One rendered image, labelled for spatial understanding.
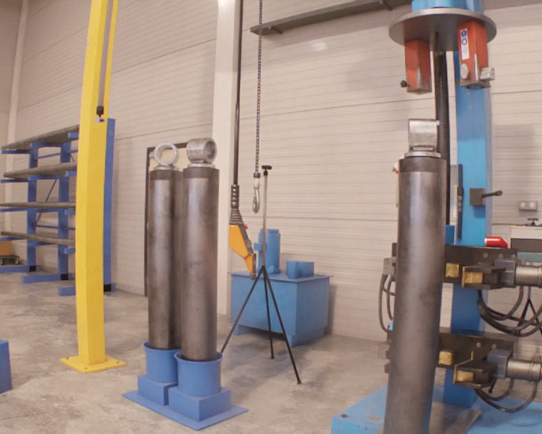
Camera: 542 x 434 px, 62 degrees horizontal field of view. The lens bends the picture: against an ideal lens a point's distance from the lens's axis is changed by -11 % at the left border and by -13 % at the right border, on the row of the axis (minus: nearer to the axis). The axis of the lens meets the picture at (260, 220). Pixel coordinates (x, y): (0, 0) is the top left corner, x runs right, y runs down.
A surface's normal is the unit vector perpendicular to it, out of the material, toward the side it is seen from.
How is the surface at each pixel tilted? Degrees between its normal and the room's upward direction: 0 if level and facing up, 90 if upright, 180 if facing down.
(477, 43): 90
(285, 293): 90
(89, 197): 90
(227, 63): 90
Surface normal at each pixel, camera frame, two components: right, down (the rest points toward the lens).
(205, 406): 0.77, 0.03
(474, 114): -0.64, 0.00
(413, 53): -0.88, -0.01
